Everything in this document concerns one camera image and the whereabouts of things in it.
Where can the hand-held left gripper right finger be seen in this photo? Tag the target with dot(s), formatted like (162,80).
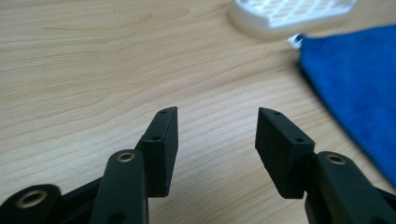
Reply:
(286,161)

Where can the blue cloth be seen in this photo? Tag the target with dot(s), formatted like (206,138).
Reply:
(358,93)

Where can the white plastic lattice tray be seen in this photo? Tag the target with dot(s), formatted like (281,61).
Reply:
(289,14)

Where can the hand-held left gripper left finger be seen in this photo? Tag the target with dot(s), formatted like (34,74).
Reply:
(158,155)

